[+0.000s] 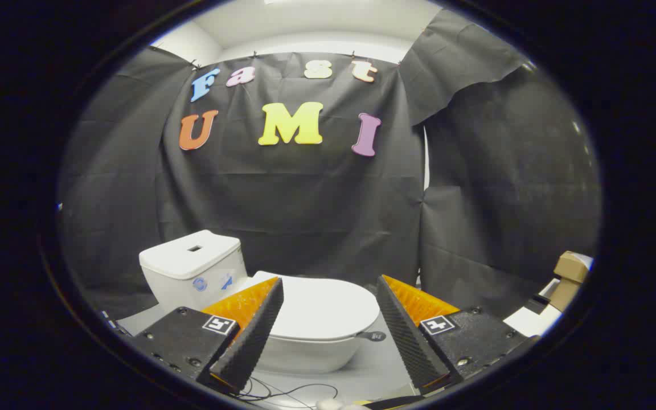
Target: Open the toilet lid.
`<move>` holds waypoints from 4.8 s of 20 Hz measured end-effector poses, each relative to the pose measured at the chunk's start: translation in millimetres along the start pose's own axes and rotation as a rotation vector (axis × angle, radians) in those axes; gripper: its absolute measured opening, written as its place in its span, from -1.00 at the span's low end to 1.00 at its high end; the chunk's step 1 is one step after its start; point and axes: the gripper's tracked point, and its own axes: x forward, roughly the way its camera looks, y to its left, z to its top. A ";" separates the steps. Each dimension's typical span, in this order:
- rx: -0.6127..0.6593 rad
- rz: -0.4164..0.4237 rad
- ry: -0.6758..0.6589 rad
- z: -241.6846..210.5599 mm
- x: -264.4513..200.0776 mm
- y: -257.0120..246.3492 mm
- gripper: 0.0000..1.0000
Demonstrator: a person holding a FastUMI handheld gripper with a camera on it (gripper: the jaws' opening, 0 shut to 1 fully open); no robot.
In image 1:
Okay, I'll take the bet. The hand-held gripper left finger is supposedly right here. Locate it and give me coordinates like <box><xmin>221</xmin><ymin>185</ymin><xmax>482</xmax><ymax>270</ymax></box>
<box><xmin>132</xmin><ymin>277</ymin><xmax>285</xmax><ymax>395</ymax></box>

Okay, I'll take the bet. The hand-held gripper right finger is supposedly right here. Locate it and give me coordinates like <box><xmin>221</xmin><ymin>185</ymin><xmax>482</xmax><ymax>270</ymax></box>
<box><xmin>376</xmin><ymin>274</ymin><xmax>540</xmax><ymax>391</ymax></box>

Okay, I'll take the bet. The flat white box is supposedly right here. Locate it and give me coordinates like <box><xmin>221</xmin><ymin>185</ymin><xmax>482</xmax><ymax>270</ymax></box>
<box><xmin>503</xmin><ymin>278</ymin><xmax>562</xmax><ymax>338</ymax></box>

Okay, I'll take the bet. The black backdrop cloth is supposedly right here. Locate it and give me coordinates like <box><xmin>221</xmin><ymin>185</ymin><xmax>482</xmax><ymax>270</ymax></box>
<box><xmin>58</xmin><ymin>9</ymin><xmax>601</xmax><ymax>321</ymax></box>

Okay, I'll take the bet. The brown cardboard box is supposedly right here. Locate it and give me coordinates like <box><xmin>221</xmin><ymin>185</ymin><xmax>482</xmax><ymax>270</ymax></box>
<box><xmin>549</xmin><ymin>251</ymin><xmax>591</xmax><ymax>313</ymax></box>

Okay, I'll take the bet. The thin black cable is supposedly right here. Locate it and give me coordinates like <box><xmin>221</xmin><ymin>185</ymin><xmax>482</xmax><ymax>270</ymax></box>
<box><xmin>231</xmin><ymin>376</ymin><xmax>340</xmax><ymax>408</ymax></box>

